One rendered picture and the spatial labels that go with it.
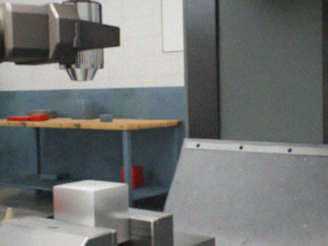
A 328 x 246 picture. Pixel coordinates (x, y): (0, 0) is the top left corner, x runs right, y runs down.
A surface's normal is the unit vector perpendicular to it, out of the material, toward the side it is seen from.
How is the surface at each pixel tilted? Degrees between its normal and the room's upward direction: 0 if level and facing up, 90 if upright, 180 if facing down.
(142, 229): 90
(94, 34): 90
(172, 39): 90
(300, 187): 63
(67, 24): 90
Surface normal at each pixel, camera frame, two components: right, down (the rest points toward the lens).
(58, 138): -0.65, 0.06
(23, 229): -0.43, -0.72
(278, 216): -0.59, -0.41
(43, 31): 0.58, 0.03
